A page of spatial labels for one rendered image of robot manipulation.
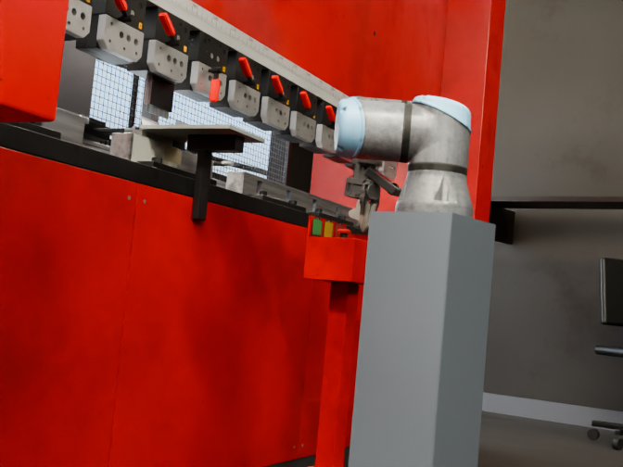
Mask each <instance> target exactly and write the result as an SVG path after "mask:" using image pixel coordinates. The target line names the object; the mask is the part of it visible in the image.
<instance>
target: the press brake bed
mask: <svg viewBox="0 0 623 467"><path fill-rule="evenodd" d="M192 207H193V197H192V196H185V195H182V194H178V193H174V192H171V191H168V190H164V189H160V188H157V187H154V186H150V185H146V184H142V183H137V182H133V181H129V180H125V179H122V178H119V177H115V176H111V175H108V174H105V173H101V172H97V171H94V170H88V169H84V168H81V167H77V166H73V165H70V164H66V163H63V162H59V161H55V160H52V159H49V158H42V157H38V156H35V155H32V154H28V153H24V152H21V151H18V150H14V149H10V148H6V147H3V146H0V467H308V466H313V465H315V459H316V448H317V437H318V427H319V417H320V406H321V395H322V385H323V374H324V354H325V344H326V333H327V323H328V312H329V301H330V291H331V282H325V281H317V280H311V279H304V278H303V274H304V264H305V254H306V244H307V232H308V228H307V227H303V226H300V225H297V224H293V223H289V222H286V221H279V220H276V219H273V218H269V217H265V216H261V215H259V214H255V213H251V212H247V211H244V210H241V209H237V208H230V207H227V206H224V205H220V204H216V203H213V202H209V201H208V206H207V216H206V220H205V221H198V220H194V219H191V216H192Z"/></svg>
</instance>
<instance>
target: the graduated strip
mask: <svg viewBox="0 0 623 467"><path fill-rule="evenodd" d="M170 1H172V2H174V4H176V5H178V6H180V7H182V8H184V9H185V10H187V11H189V12H190V13H192V14H194V15H195V16H197V17H199V18H201V19H203V20H205V21H206V22H208V23H209V24H210V25H212V26H214V27H216V28H217V29H219V30H221V31H222V32H225V33H227V34H228V35H230V36H232V37H233V38H235V39H236V40H237V41H239V42H241V43H243V44H245V45H247V46H248V47H250V48H252V49H253V50H255V51H257V52H259V53H260V54H262V55H264V56H265V57H268V58H269V59H270V60H272V61H274V62H275V63H277V64H279V65H280V66H282V67H284V68H285V69H288V70H290V71H291V72H293V73H295V74H296V75H298V76H299V77H300V78H302V79H304V80H306V81H307V82H310V83H311V84H313V85H315V86H316V87H318V88H320V89H322V90H323V91H325V92H327V93H328V94H330V95H332V96H333V97H335V98H337V99H338V100H342V99H348V98H350V97H349V96H347V95H345V94H343V93H341V92H340V91H339V90H337V89H336V88H334V87H332V86H331V85H329V84H328V83H326V82H324V81H322V80H320V79H319V78H317V77H315V76H314V75H312V74H311V73H309V72H308V71H307V70H305V69H303V68H301V67H299V66H298V65H296V64H294V63H293V62H291V61H290V60H288V59H286V58H285V57H282V56H281V55H279V54H277V53H276V52H274V51H273V50H272V49H270V48H269V47H267V46H265V45H264V44H261V43H260V42H258V41H256V40H255V39H253V38H252V37H250V36H248V35H247V34H245V33H243V32H242V31H240V30H239V29H237V28H236V27H234V26H232V25H231V24H229V23H227V22H226V21H224V20H222V19H220V18H219V17H217V16H215V15H214V14H212V13H210V12H209V11H208V10H206V9H205V8H203V7H201V6H199V5H198V4H196V3H194V2H193V1H191V0H170Z"/></svg>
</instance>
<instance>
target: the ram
mask: <svg viewBox="0 0 623 467"><path fill-rule="evenodd" d="M191 1H193V2H194V3H196V4H198V5H199V6H201V7H203V8H205V9H206V10H208V11H209V12H210V13H212V14H214V15H215V16H217V17H219V18H220V19H222V20H224V21H226V22H227V23H229V24H231V25H232V26H234V27H236V28H237V29H239V30H240V31H242V32H243V33H245V34H247V35H248V36H250V37H252V38H253V39H255V40H256V41H258V42H260V43H261V44H264V45H265V46H267V47H269V48H270V49H272V50H273V51H274V52H276V53H277V54H279V55H281V56H282V57H285V58H286V59H288V60H290V61H291V62H293V63H294V64H296V65H298V66H299V67H301V68H303V69H305V70H307V71H308V72H309V73H311V74H312V75H314V76H315V77H317V78H319V79H320V80H322V81H324V82H326V83H328V84H329V85H331V86H332V87H334V88H336V89H337V90H339V91H340V92H341V93H343V94H345V95H347V96H349V97H352V96H355V97H356V96H362V97H371V98H383V99H395V100H405V101H413V99H414V98H415V97H417V96H419V95H425V96H427V95H433V96H439V97H440V91H441V80H442V69H443V57H444V45H445V34H446V22H447V11H448V0H191ZM147 6H160V7H161V8H163V9H165V10H167V11H168V12H170V13H172V14H173V15H174V16H176V17H178V18H180V19H182V20H184V21H186V22H188V23H189V24H190V31H203V32H205V33H207V34H208V35H210V36H212V37H214V38H215V39H217V40H219V41H221V42H223V43H224V44H227V45H228V46H229V47H228V51H238V52H240V53H242V54H243V55H245V56H247V57H249V58H251V59H253V60H255V61H257V62H258V63H260V64H262V66H261V69H270V70H272V71H274V72H276V73H277V74H279V75H281V76H283V77H284V78H286V79H288V80H290V81H291V85H298V86H300V87H302V88H304V89H305V90H307V91H309V92H311V93H312V94H314V95H317V100H324V101H326V102H328V103H330V104H332V105H333V106H335V107H337V105H338V103H339V101H340V100H338V99H337V98H335V97H333V96H332V95H330V94H328V93H327V92H325V91H323V90H322V89H320V88H318V87H316V86H315V85H313V84H311V83H310V82H307V81H306V80H304V79H302V78H300V77H299V76H298V75H296V74H295V73H293V72H291V71H290V70H288V69H285V68H284V67H282V66H280V65H279V64H277V63H275V62H274V61H272V60H270V59H269V58H268V57H265V56H264V55H262V54H260V53H259V52H257V51H255V50H253V49H252V48H250V47H248V46H247V45H245V44H243V43H241V42H239V41H237V40H236V39H235V38H233V37H232V36H230V35H228V34H227V33H225V32H222V31H221V30H219V29H217V28H216V27H214V26H212V25H210V24H209V23H208V22H206V21H205V20H203V19H201V18H199V17H197V16H195V15H194V14H192V13H190V12H189V11H187V10H185V9H184V8H182V7H180V6H178V5H176V4H174V2H172V1H170V0H146V7H147Z"/></svg>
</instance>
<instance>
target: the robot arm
mask: <svg viewBox="0 0 623 467"><path fill-rule="evenodd" d="M471 133H472V130H471V113H470V111H469V109H468V108H467V107H466V106H464V105H463V104H461V103H459V102H456V101H454V100H450V99H448V98H444V97H439V96H433V95H427V96H425V95H419V96H417V97H415V98H414V99H413V101H405V100H395V99H383V98H371V97H362V96H356V97H355V96H352V97H350V98H348V99H342V100H340V101H339V103H338V105H337V114H336V123H335V139H334V143H335V153H336V154H337V156H339V157H341V158H347V159H352V164H355V165H354V172H353V175H351V177H352V176H353V177H352V178H351V177H349V178H347V179H346V184H345V190H344V196H348V197H352V198H357V199H360V200H358V202H357V205H356V208H354V209H352V210H350V212H349V216H350V217H351V218H352V219H354V220H356V221H359V222H360V227H361V232H363V233H365V231H366V230H367V228H368V227H369V220H370V212H371V211H377V209H378V206H379V198H380V186H381V187H382V188H383V189H385V190H386V191H387V192H388V194H390V195H391V196H398V197H399V198H398V201H397V203H396V207H395V212H452V213H456V214H459V215H463V216H466V217H469V218H473V214H474V210H473V206H472V202H471V197H470V194H469V190H468V186H467V168H468V156H469V144H470V134H471ZM354 158H357V159H354ZM382 161H393V162H402V163H408V170H407V178H406V181H405V183H404V185H403V187H402V189H401V188H399V186H398V185H397V184H396V183H394V182H392V181H391V180H390V179H388V178H387V177H386V176H385V175H383V174H382V173H381V172H379V171H378V170H376V169H375V167H382V163H383V162H382ZM368 201H371V202H368Z"/></svg>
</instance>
